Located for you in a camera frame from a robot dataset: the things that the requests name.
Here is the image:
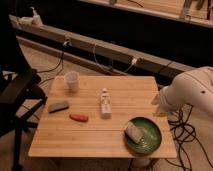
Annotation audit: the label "wooden table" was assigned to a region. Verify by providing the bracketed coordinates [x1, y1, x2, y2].
[29, 76, 177, 158]

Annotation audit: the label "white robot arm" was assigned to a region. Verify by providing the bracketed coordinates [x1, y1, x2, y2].
[152, 66, 213, 116]

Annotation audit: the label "orange carrot toy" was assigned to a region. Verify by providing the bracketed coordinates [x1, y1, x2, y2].
[69, 114, 88, 122]

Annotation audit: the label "white tube bottle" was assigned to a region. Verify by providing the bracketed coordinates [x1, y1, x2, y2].
[101, 88, 111, 119]

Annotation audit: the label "white hanging cable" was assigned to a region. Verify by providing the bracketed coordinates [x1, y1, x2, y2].
[91, 43, 138, 75]

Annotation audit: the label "black floor cables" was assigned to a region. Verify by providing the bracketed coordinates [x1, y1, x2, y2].
[164, 106, 213, 171]

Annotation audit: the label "black cable left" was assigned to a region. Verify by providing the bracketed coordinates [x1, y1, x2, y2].
[35, 39, 72, 86]

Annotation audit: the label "white sponge on plate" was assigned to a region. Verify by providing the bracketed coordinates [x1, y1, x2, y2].
[125, 122, 143, 143]

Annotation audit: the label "white spray bottle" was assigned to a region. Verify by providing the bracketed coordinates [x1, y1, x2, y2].
[32, 7, 43, 26]

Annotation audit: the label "green plate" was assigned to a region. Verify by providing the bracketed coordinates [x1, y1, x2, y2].
[124, 117, 162, 155]

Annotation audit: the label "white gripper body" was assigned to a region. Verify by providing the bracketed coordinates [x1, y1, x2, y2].
[158, 87, 176, 111]

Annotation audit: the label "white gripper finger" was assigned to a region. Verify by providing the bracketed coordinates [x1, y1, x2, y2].
[151, 95, 160, 105]
[155, 107, 168, 117]

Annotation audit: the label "black chair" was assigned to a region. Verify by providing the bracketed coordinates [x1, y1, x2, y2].
[0, 9, 47, 171]

